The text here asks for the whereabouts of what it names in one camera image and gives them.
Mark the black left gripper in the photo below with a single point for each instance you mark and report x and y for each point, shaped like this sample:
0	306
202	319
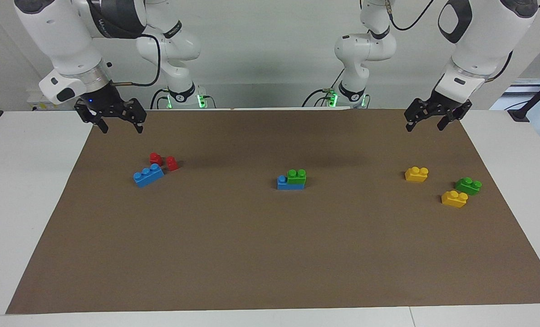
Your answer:
442	105

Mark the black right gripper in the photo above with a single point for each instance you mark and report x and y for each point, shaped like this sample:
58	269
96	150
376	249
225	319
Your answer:
106	101

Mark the green two-stud toy block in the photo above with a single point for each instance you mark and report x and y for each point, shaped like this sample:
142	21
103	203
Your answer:
467	186
297	178

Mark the blue three-stud toy block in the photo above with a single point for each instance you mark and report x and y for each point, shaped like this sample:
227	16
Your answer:
148	177
282	183

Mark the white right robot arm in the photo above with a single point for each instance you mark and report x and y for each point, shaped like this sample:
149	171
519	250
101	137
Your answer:
61	41

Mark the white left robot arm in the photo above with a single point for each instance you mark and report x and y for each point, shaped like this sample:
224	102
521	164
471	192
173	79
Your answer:
483	36

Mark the red one-stud toy block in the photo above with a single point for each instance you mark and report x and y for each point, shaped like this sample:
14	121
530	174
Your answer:
155	159
172	164

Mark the yellow two-stud toy block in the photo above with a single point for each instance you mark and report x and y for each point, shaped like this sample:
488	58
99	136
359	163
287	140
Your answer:
454	200
416	175

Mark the white power strip box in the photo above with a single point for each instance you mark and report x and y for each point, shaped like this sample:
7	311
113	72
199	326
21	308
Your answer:
36	105

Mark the black stand pole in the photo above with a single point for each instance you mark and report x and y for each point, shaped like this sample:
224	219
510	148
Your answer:
519	113

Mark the brown table mat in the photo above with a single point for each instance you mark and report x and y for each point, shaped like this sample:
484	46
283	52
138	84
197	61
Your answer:
270	254

